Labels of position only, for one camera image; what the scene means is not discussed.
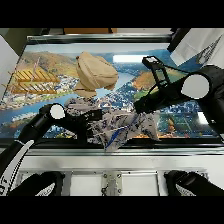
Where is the blue and white patterned shirt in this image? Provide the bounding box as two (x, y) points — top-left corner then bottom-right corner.
(63, 96), (161, 153)

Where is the brown clothes hanger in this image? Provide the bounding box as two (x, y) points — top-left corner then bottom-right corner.
(9, 82), (58, 95)
(13, 67), (62, 84)

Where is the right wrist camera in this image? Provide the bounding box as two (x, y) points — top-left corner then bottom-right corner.
(141, 55), (173, 90)

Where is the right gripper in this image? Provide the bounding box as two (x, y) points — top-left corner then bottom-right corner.
(133, 83), (185, 115)

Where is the beige garment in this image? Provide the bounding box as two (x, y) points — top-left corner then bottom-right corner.
(73, 50), (120, 99)

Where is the white printed garment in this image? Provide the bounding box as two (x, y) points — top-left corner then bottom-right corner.
(169, 28), (224, 70)

